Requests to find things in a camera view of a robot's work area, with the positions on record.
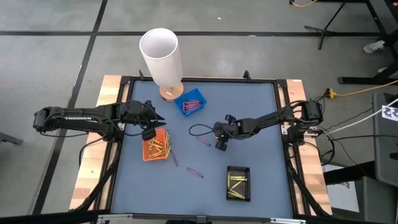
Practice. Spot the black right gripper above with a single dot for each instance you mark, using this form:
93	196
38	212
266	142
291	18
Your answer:
225	130

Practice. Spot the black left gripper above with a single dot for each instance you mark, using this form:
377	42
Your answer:
138	115

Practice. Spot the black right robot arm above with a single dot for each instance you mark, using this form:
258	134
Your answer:
264	119

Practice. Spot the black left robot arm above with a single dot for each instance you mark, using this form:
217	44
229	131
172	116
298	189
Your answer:
77	119

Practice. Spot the orange plastic basket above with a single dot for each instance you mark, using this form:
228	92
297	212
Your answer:
145	152

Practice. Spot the black plastic basket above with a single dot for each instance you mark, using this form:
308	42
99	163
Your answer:
237	169

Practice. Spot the blue plastic basket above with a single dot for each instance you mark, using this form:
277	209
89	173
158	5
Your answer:
178	104

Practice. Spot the round wooden lamp base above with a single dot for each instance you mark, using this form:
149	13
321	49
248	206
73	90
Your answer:
171	93

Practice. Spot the wooden table side board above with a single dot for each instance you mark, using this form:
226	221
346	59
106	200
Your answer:
298	93
109	93

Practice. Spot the white cylindrical lamp shade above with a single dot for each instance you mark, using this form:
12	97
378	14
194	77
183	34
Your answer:
161	62

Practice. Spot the grey chair leg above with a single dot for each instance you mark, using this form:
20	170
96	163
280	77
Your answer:
11	138

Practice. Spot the black floor stand base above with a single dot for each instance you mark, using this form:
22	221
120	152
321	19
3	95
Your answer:
367	77

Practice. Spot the grey floor box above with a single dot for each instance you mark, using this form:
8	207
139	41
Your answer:
373	202

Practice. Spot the grey side desk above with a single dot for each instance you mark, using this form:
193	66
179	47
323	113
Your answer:
385	149

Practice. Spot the black tripod stand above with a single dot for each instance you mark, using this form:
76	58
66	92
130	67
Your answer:
334	17

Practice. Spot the fiducial marker sheet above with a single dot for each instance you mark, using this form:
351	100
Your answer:
391	112

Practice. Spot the person's foot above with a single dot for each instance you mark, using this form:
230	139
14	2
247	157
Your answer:
373	46

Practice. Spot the black table frame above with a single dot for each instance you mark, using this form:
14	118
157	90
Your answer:
202	79

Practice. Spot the silver frame rail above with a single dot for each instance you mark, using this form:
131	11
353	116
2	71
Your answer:
115	217

